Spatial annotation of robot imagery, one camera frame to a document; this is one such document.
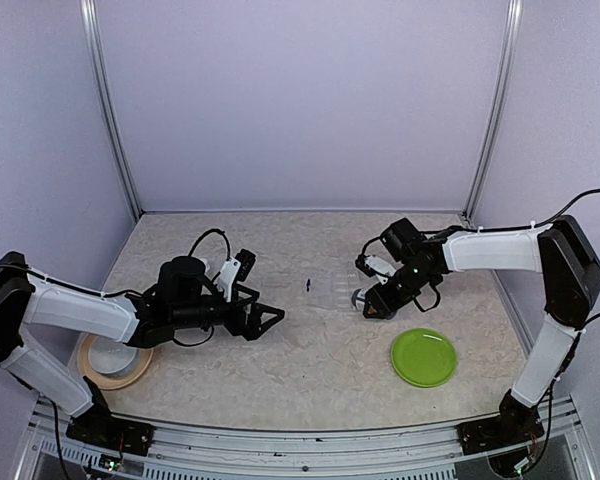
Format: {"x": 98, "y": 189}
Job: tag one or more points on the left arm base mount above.
{"x": 99, "y": 427}

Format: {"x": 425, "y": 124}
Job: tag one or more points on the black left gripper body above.
{"x": 234, "y": 324}

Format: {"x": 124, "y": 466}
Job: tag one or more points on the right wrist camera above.
{"x": 374, "y": 266}

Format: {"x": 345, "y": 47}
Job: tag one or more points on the aluminium frame post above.
{"x": 497, "y": 107}
{"x": 89, "y": 15}

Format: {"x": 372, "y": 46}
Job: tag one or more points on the right aluminium frame post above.
{"x": 497, "y": 107}

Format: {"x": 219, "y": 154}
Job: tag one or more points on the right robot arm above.
{"x": 489, "y": 325}

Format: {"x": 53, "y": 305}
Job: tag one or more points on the left aluminium frame post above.
{"x": 89, "y": 15}

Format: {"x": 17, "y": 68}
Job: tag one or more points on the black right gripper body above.
{"x": 401, "y": 295}

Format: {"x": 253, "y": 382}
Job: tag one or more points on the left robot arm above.
{"x": 184, "y": 297}

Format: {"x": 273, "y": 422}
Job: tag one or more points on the beige plate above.
{"x": 106, "y": 383}

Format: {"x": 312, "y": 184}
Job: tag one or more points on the green plate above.
{"x": 423, "y": 357}

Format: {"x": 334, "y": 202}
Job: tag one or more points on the clear plastic pill organizer box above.
{"x": 330, "y": 289}

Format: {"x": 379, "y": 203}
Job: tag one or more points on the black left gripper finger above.
{"x": 245, "y": 294}
{"x": 262, "y": 318}

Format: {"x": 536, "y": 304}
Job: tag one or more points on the white bowl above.
{"x": 111, "y": 359}

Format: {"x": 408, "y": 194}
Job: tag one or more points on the front aluminium rail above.
{"x": 428, "y": 451}

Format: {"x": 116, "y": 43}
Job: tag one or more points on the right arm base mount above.
{"x": 514, "y": 423}

